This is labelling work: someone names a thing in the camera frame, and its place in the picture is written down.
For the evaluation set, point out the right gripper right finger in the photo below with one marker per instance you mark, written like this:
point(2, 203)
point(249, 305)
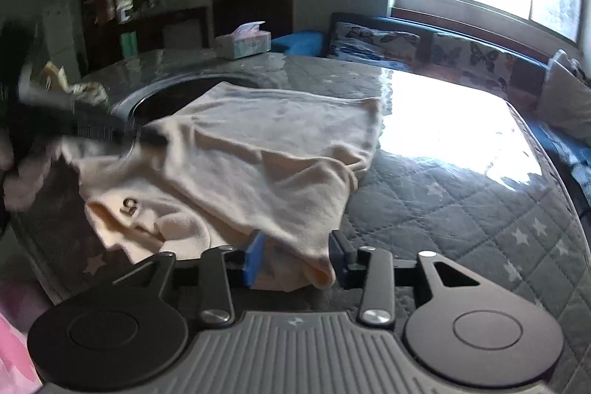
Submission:
point(370, 269)

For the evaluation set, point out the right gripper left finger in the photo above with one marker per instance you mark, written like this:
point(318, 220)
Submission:
point(220, 266)

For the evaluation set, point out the cream beige garment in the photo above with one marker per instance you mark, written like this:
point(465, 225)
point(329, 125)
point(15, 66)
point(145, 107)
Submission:
point(235, 161)

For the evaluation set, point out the floral fabric pouch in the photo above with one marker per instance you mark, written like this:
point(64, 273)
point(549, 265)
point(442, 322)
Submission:
point(54, 79)

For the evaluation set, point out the grey quilted star tablecloth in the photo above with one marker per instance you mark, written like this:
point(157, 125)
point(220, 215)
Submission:
point(491, 263)

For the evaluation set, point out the black round induction cooktop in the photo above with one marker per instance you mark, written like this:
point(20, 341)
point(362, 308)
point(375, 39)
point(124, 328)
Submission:
point(165, 97)

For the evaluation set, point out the left butterfly cushion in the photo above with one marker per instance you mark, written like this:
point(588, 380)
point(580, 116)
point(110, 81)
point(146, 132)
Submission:
point(386, 49)

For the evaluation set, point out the butterfly cushion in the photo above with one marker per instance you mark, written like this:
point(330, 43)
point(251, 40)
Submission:
point(472, 64)
point(386, 49)

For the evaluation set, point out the blue sofa bench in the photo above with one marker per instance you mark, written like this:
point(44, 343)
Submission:
point(525, 88)

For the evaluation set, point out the white tissue box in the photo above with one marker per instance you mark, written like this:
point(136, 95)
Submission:
point(247, 40)

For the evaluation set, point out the pink patterned cloth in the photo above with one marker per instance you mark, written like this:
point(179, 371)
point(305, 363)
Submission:
point(21, 304)

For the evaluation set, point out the right butterfly cushion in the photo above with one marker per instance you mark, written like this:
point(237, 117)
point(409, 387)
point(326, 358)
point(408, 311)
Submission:
point(472, 64)

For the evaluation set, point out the plain grey pillow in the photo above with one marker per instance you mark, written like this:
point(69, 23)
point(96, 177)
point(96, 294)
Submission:
point(565, 101)

